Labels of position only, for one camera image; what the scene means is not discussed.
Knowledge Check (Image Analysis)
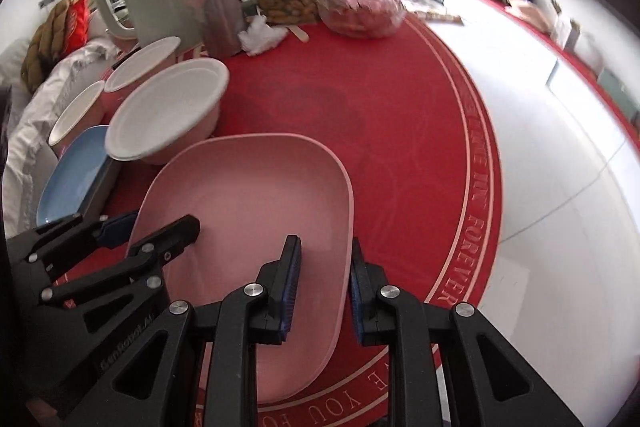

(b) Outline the stack of white bowls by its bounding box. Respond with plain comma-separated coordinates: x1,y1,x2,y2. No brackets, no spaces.
104,58,231,165

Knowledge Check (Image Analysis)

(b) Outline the white carton box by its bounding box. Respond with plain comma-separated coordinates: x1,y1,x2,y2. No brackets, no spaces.
550,0,581,52

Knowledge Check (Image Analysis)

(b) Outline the crumpled white tissue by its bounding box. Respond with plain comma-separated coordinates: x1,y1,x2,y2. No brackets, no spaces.
237,14,287,56

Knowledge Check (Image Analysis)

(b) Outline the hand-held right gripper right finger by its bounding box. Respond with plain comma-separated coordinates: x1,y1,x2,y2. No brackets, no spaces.
350,237,583,427

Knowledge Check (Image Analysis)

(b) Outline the pink plate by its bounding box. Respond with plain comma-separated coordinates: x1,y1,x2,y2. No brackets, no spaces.
125,133,355,405

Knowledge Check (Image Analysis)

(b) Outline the clear glass bowl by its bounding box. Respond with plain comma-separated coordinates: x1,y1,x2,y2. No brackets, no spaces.
317,0,407,38

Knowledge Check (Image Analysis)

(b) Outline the white red-topped television cabinet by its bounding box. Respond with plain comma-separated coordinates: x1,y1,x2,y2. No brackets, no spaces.
445,0,640,148

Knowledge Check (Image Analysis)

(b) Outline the white sofa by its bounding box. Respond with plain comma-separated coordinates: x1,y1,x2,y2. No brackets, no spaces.
0,32,106,233

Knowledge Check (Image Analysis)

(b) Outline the pale green box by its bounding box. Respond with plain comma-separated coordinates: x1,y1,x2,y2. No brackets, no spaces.
597,67,640,120

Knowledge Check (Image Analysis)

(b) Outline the red pillow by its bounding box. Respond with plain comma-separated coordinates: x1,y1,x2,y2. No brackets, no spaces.
62,0,93,58

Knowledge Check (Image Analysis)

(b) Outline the white bowl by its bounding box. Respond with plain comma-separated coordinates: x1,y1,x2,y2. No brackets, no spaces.
102,36,182,94
47,80,107,158

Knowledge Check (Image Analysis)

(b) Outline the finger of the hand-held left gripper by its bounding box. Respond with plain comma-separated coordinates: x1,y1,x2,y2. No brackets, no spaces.
7,211,140,280
39,214,202,308

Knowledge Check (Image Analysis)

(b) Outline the blue plate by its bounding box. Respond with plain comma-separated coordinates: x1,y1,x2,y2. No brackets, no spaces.
36,125,112,228

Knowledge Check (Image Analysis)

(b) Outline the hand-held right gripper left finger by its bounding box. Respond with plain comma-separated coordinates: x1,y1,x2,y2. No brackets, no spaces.
65,234,303,427

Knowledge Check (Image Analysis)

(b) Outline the brown braided cushion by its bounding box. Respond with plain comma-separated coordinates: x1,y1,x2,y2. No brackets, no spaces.
22,0,68,95

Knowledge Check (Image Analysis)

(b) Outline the pink container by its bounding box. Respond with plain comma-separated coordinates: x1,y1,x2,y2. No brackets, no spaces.
107,22,141,52

